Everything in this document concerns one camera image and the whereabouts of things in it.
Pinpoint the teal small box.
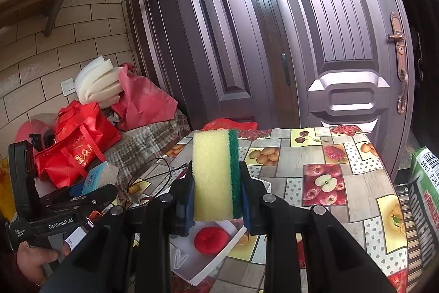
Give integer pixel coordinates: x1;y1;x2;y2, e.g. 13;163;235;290
82;161;119;195

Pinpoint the person's left hand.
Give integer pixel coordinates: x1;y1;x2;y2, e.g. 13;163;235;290
16;242;70;286

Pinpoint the red gift bag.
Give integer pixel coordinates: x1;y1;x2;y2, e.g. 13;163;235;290
35;101;121;188

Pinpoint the white wall switch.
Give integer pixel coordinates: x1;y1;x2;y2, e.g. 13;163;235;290
60;78;76;97

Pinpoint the white foam sheets stack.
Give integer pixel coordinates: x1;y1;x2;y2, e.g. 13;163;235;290
74;56;123;108

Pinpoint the plaid covered sofa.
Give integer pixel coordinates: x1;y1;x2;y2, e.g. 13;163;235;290
104;110;190;190

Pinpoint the yellow green sponge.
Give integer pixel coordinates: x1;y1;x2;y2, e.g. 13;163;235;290
192;129;242;222

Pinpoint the red helmet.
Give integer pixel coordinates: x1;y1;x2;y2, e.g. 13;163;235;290
14;113;57;152

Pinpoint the green Wrigley's gum pillow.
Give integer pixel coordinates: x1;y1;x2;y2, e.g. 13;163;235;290
409;147;438;268

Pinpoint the fruit pattern tablecloth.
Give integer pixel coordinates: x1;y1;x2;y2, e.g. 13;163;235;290
116;124;409;293

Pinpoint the dark red plastic bag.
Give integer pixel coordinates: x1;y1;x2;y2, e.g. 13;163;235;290
111;62;178;131

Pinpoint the purple metal double door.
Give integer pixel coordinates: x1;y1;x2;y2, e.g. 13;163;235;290
126;0;415;175

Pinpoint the red plush ball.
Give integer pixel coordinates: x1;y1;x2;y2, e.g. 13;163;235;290
193;226;229;255

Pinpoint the copper door handle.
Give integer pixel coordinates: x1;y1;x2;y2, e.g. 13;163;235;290
388;12;409;115

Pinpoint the black cable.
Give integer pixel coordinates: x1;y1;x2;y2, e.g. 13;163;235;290
125;157;190;193

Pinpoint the white shallow tray box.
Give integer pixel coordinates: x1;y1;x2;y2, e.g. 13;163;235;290
168;175;272;287

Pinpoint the red bag behind table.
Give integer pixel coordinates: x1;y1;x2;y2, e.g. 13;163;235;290
202;118;258;131

